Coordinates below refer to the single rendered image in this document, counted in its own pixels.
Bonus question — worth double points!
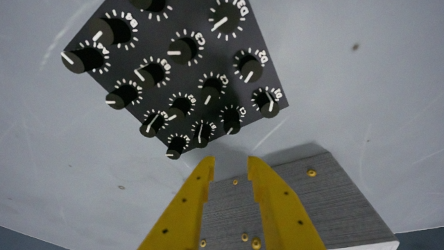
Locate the black knob box panel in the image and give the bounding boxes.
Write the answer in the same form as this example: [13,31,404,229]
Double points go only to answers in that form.
[61,0,289,160]

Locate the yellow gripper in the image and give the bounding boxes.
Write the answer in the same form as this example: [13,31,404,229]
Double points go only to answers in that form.
[137,156,327,250]

